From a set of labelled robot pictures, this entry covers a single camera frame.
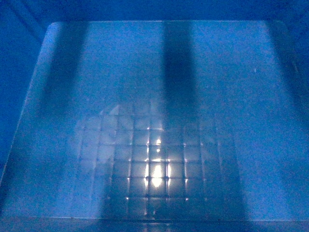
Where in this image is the large blue plastic crate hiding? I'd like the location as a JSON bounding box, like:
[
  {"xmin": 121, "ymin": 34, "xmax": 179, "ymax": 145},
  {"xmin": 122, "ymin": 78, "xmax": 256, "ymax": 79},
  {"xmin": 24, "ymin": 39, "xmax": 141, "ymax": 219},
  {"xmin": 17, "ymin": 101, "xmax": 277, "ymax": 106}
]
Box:
[{"xmin": 0, "ymin": 0, "xmax": 309, "ymax": 232}]

